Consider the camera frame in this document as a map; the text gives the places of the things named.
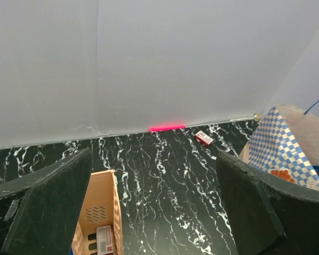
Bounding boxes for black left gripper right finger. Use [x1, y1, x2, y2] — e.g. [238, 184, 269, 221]
[216, 151, 319, 254]

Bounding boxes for blue checkered paper bag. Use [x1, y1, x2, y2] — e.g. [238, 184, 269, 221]
[239, 105, 319, 191]

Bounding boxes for red white small box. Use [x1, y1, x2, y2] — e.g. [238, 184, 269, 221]
[195, 130, 214, 146]

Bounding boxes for pink tape strip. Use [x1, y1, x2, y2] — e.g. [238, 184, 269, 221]
[149, 124, 186, 132]

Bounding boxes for red white box in organizer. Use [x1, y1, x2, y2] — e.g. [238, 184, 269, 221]
[96, 225, 113, 255]

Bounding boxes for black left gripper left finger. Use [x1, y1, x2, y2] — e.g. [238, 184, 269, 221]
[0, 148, 92, 254]

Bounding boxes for orange plastic desk organizer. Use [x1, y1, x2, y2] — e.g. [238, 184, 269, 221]
[71, 169, 123, 254]

